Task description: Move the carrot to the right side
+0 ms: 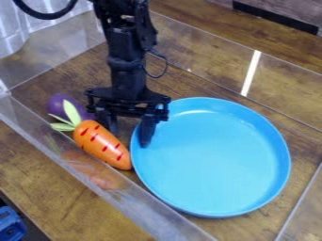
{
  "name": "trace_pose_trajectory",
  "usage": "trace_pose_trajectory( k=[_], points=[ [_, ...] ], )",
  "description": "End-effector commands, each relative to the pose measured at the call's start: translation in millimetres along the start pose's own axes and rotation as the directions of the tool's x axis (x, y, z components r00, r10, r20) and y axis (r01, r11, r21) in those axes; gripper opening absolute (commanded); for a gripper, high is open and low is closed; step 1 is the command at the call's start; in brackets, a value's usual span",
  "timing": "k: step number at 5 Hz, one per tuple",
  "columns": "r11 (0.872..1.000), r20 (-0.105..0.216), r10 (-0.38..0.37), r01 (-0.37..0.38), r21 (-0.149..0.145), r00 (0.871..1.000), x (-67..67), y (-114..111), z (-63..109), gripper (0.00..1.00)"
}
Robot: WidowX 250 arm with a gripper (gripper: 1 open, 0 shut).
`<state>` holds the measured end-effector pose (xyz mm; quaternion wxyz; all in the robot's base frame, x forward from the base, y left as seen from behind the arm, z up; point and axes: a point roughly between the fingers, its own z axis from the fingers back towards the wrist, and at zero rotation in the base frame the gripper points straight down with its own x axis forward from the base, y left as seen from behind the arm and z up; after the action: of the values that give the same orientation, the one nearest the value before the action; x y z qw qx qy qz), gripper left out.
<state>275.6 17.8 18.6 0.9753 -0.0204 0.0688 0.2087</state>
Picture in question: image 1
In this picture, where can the blue object at corner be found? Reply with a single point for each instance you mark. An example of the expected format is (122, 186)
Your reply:
(13, 226)

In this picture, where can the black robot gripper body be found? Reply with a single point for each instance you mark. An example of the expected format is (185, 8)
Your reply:
(129, 98)

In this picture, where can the clear acrylic enclosure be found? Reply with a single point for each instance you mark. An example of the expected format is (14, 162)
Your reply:
(222, 54)

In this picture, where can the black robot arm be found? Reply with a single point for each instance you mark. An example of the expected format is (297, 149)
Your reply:
(131, 37)

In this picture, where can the white patterned curtain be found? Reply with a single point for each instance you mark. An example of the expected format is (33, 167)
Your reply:
(18, 25)

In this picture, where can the orange toy carrot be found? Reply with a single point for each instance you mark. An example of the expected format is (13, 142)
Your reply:
(94, 138)

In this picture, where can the blue plastic plate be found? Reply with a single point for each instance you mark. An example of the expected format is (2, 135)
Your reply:
(218, 160)

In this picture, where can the purple toy eggplant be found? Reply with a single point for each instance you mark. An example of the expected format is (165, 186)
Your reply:
(55, 107)

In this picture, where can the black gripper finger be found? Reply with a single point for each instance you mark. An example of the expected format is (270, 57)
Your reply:
(147, 127)
(107, 118)

